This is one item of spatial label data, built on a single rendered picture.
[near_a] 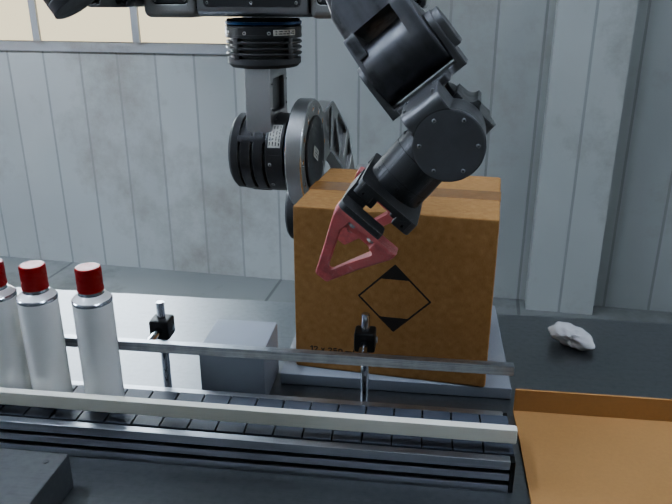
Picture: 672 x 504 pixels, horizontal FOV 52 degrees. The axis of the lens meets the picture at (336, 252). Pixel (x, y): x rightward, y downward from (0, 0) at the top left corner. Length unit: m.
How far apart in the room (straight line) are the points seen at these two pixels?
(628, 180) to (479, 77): 0.81
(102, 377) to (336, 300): 0.35
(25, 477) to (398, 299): 0.55
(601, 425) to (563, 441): 0.08
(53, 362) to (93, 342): 0.07
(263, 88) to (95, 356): 0.55
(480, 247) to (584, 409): 0.29
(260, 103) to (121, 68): 2.43
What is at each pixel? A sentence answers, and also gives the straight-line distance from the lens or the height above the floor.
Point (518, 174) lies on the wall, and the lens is 3.29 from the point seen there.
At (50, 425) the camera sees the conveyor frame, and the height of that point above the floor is 0.88.
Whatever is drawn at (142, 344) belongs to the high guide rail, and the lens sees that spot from 1.00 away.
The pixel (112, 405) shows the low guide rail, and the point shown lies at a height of 0.91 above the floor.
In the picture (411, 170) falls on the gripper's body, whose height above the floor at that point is 1.27.
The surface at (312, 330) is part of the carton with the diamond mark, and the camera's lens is 1.09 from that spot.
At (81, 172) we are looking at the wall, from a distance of 3.89.
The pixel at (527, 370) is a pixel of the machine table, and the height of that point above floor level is 0.83.
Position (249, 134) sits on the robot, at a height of 1.17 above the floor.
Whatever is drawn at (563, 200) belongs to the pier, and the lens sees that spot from 3.22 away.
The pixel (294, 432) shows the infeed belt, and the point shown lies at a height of 0.88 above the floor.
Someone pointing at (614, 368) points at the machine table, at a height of 0.83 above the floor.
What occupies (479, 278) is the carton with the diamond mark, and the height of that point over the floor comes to 1.03.
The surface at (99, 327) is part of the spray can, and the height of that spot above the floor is 1.01.
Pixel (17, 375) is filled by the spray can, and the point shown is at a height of 0.92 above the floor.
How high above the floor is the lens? 1.42
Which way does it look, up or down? 21 degrees down
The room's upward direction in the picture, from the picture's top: straight up
